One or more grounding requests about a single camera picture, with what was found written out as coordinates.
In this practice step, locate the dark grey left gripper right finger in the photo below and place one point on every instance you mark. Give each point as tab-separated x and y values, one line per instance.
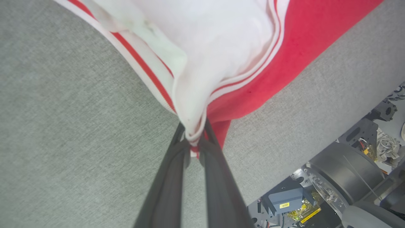
221	196

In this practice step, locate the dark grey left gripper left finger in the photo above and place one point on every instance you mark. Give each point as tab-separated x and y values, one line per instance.
164	196

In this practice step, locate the red and white garment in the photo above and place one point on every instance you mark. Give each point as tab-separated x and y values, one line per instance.
221	47

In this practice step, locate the black robot base chassis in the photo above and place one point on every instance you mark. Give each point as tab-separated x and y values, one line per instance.
360	129

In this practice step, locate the blue-grey box with yellow label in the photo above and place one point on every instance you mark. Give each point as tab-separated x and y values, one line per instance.
284	198

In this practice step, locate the grey cushion surface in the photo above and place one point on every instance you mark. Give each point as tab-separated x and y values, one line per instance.
63	126

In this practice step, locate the grey robot waist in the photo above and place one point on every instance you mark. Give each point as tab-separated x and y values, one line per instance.
345	164

